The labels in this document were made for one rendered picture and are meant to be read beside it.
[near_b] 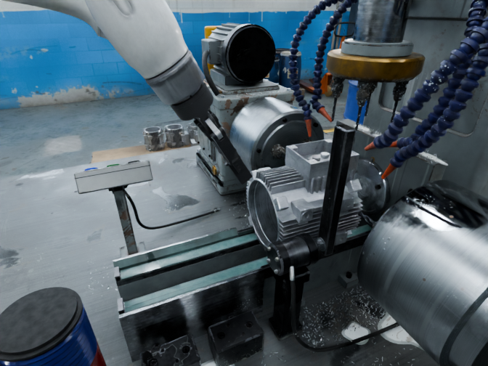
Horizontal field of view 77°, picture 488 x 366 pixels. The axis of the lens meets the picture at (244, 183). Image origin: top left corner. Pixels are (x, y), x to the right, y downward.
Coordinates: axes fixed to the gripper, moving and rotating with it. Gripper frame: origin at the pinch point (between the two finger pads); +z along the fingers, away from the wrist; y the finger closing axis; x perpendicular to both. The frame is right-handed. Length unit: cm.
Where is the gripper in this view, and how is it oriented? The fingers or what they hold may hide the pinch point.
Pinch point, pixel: (239, 168)
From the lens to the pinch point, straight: 67.6
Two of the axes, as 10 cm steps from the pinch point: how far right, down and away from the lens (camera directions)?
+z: 4.6, 6.5, 6.0
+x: -7.9, 6.1, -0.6
